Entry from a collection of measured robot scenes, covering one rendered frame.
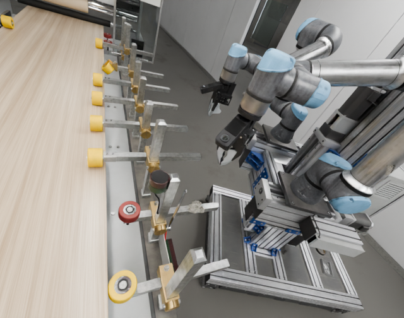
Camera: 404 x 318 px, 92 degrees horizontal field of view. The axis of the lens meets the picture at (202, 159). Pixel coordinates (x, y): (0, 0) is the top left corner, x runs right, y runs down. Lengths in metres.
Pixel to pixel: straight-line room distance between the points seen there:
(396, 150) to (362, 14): 2.73
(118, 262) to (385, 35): 3.26
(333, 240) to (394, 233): 2.07
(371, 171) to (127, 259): 1.01
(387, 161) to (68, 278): 1.00
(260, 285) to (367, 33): 2.94
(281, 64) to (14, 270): 0.86
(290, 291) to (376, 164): 1.26
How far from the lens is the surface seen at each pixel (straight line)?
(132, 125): 1.13
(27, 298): 0.75
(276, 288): 1.79
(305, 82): 0.56
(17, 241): 0.82
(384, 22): 3.30
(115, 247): 1.07
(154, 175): 0.62
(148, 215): 0.87
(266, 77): 0.52
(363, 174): 0.86
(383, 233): 3.24
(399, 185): 1.43
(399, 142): 0.82
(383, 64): 0.81
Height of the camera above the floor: 1.60
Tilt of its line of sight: 39 degrees down
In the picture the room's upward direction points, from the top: 24 degrees clockwise
